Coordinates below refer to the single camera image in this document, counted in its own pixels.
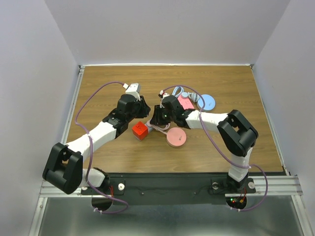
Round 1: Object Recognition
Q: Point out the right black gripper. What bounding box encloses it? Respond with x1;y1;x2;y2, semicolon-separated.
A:
151;105;175;126

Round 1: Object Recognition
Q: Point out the red cube socket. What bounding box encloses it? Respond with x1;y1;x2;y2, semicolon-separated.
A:
132;121;149;141

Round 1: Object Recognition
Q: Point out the pink round socket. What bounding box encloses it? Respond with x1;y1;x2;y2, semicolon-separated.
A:
166;127;187;148

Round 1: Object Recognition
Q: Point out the pink triangular power strip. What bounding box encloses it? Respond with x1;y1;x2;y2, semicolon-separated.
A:
177;94;194;110

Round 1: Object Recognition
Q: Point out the blue round socket cord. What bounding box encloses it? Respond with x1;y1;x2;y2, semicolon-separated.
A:
181;92;200;103

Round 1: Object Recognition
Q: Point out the blue round socket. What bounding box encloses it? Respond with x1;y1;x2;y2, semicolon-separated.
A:
197;94;216;112

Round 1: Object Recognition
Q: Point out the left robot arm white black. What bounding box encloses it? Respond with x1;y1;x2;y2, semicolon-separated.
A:
42;94;151;194

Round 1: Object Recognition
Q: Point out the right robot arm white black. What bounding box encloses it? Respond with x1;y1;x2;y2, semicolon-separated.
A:
150;95;258;192

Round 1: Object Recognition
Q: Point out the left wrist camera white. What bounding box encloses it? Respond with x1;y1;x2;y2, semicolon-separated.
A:
123;83;141;100

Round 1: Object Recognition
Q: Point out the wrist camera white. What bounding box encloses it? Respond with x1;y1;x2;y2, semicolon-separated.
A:
123;83;141;100
158;90;170;108

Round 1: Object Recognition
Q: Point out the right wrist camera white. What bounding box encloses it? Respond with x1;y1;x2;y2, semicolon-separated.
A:
158;90;170;108

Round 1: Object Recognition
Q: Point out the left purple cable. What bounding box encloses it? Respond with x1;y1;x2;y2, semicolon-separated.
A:
75;82;129;215

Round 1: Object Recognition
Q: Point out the purple cable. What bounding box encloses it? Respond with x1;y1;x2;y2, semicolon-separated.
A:
162;85;269;212
75;82;129;215

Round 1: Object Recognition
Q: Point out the aluminium frame rail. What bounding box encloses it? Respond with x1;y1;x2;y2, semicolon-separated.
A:
54;64;84;144

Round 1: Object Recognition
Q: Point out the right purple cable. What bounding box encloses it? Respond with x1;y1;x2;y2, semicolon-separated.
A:
162;85;269;212

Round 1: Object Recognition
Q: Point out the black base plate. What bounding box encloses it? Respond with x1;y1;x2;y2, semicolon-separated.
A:
81;173;256;207

